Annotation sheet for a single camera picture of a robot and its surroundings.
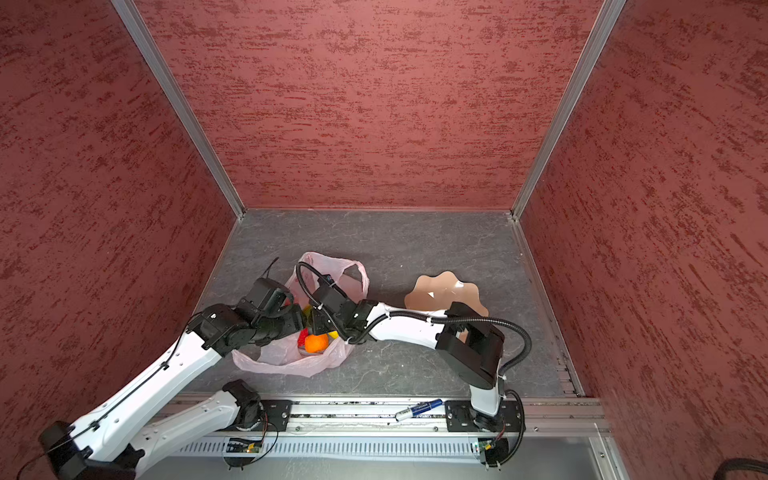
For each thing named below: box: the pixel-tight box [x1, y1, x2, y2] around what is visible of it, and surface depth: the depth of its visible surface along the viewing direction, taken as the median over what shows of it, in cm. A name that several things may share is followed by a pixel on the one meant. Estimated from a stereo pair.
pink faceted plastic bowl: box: [405, 271, 489, 316], surface depth 97 cm
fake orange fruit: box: [305, 334, 329, 353], surface depth 83 cm
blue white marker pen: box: [395, 398, 443, 422], surface depth 76 cm
